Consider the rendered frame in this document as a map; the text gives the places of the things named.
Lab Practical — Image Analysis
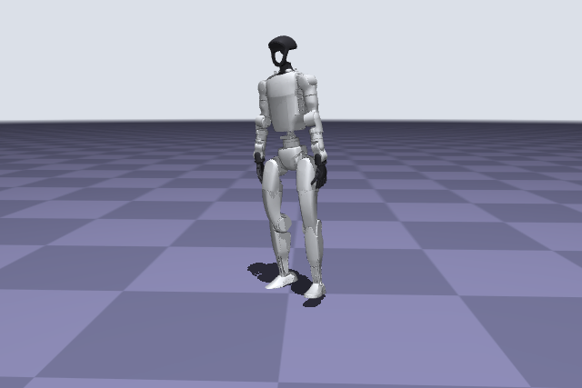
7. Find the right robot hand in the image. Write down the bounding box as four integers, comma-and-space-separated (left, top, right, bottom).
255, 152, 265, 183

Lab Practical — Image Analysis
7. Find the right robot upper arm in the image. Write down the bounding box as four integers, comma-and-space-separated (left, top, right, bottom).
255, 79, 271, 128

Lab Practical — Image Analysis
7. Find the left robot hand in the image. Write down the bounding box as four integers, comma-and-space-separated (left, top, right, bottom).
311, 154, 327, 189

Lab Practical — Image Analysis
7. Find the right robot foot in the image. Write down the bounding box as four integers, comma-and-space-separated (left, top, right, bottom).
266, 271, 298, 289

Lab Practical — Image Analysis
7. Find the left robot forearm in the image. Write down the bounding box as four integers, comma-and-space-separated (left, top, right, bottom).
309, 112, 327, 163

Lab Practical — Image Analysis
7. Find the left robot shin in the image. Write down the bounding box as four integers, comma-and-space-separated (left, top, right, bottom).
305, 219, 324, 286

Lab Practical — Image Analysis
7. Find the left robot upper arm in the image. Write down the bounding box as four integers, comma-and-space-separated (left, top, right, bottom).
296, 75, 318, 127

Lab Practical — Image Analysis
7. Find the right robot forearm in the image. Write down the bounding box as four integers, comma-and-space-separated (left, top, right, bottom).
253, 125, 268, 160

